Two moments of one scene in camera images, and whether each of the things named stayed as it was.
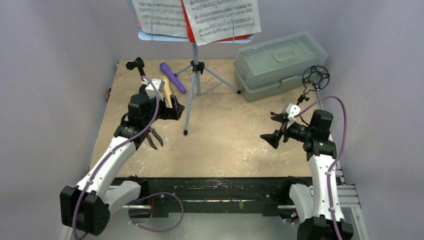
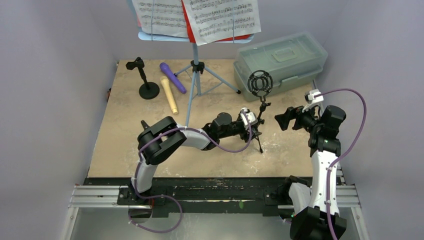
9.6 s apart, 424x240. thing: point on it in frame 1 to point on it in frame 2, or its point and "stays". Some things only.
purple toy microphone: (174, 78) stays
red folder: (191, 38) stays
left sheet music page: (161, 17) stays
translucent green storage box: (276, 65) stays
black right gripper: (283, 129) to (294, 115)
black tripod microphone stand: (315, 77) to (260, 82)
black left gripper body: (164, 113) to (242, 132)
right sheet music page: (211, 20) stays
